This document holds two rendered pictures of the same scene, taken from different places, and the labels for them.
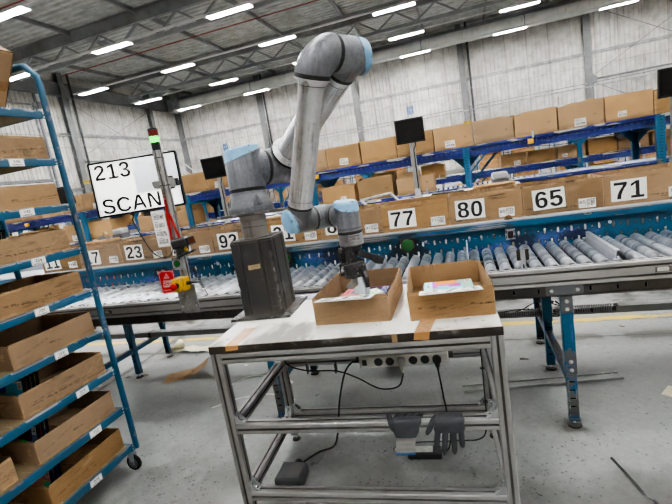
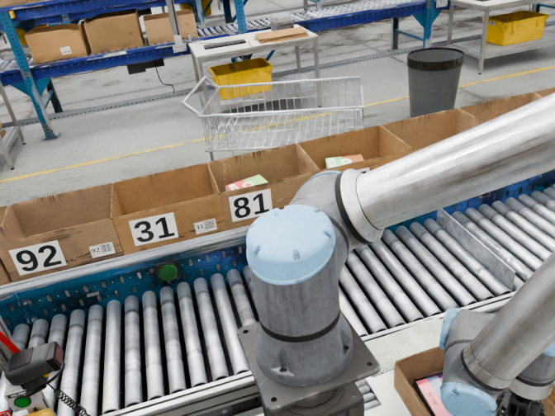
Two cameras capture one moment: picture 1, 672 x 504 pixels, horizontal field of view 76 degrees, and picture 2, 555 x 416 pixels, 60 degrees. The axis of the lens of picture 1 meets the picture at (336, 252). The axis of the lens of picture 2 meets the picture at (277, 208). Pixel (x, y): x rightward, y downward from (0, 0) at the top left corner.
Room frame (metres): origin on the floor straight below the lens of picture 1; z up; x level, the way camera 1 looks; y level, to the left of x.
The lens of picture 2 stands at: (1.27, 0.65, 1.89)
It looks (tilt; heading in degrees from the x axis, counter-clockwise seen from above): 31 degrees down; 330
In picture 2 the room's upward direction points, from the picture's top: 7 degrees counter-clockwise
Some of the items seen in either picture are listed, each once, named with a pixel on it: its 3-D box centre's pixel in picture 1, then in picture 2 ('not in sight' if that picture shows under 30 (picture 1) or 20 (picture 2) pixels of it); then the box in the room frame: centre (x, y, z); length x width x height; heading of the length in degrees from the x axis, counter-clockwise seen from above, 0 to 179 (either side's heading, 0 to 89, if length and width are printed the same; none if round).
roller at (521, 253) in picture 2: (502, 261); (507, 243); (2.09, -0.81, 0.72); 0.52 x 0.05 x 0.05; 162
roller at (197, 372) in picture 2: not in sight; (190, 331); (2.47, 0.36, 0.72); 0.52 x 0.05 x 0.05; 162
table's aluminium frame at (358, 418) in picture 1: (371, 398); not in sight; (1.64, -0.05, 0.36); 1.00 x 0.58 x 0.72; 76
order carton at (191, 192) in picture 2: (300, 228); (168, 206); (2.90, 0.21, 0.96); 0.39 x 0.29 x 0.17; 72
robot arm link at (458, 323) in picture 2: (326, 216); (473, 337); (1.66, 0.01, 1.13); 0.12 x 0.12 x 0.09; 35
